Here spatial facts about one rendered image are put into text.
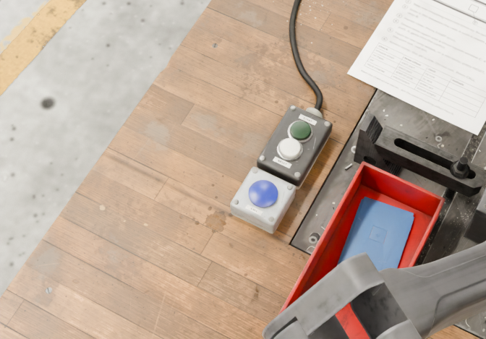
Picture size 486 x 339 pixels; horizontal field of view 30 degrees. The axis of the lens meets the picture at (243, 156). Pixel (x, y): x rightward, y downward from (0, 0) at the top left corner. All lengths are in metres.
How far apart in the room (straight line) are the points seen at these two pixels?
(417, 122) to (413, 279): 0.61
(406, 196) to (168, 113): 0.36
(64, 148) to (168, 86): 1.05
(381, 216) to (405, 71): 0.25
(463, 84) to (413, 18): 0.14
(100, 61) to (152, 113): 1.18
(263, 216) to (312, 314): 0.48
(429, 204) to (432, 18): 0.34
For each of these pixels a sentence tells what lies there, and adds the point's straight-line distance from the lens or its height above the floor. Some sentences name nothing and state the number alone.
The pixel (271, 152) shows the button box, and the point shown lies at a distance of 1.26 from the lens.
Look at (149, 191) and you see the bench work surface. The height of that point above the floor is 0.90.
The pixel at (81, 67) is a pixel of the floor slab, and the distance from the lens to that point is 2.50.
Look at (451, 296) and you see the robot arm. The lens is 0.76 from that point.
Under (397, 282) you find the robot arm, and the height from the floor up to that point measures 1.35.
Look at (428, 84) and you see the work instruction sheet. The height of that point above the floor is 0.90.
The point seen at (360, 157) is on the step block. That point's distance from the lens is 1.27.
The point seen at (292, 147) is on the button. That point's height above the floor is 0.94.
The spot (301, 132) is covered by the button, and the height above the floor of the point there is 0.94.
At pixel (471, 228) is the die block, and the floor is 0.93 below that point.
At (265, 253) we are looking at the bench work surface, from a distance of 1.22.
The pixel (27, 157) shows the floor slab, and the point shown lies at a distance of 2.39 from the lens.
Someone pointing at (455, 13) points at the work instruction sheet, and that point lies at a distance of 1.46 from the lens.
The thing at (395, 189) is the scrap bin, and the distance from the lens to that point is 1.24.
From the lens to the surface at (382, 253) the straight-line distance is 1.22.
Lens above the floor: 2.03
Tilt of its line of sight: 61 degrees down
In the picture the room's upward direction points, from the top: 1 degrees counter-clockwise
